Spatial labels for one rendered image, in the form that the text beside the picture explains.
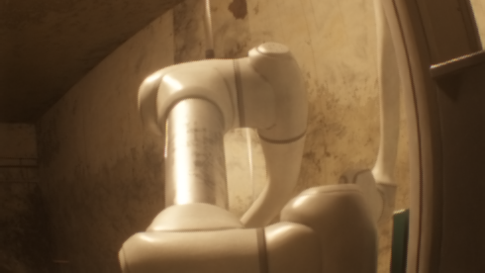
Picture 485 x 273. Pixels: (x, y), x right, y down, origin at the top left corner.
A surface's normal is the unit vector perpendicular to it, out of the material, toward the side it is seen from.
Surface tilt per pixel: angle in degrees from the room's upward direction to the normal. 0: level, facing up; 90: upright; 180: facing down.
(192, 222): 33
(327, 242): 87
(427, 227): 90
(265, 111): 131
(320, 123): 90
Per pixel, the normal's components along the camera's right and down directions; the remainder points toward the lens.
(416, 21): 0.61, -0.19
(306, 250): -0.12, -0.32
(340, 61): -0.85, -0.01
